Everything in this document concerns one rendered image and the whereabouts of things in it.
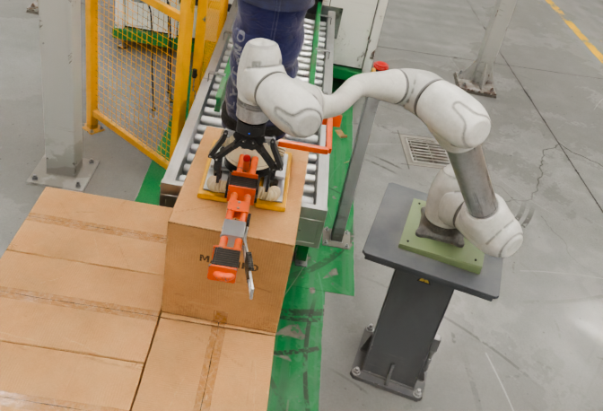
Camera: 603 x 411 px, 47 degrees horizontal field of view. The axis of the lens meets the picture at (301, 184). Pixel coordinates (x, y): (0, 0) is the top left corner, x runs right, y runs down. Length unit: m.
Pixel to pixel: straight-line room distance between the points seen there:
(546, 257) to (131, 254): 2.42
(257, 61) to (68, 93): 2.10
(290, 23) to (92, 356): 1.19
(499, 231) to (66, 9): 2.18
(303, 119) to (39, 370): 1.19
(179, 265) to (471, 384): 1.54
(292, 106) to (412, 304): 1.41
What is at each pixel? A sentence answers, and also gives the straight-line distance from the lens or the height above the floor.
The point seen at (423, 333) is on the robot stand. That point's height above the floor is 0.34.
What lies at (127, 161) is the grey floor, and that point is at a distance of 4.08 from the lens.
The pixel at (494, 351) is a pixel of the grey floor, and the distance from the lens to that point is 3.44.
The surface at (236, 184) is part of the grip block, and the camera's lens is 2.09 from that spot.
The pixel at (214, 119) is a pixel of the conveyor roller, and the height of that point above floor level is 0.55.
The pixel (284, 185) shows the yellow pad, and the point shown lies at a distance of 2.33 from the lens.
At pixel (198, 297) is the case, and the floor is 0.65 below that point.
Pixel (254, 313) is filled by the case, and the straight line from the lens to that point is 2.36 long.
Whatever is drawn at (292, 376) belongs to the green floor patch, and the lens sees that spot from 3.01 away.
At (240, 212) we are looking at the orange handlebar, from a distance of 2.03.
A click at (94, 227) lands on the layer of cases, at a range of 2.76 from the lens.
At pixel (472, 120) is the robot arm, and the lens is 1.90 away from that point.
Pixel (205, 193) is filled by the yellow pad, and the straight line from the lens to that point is 2.25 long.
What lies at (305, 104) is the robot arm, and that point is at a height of 1.58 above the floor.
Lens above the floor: 2.31
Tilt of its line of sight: 35 degrees down
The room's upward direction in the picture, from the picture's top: 12 degrees clockwise
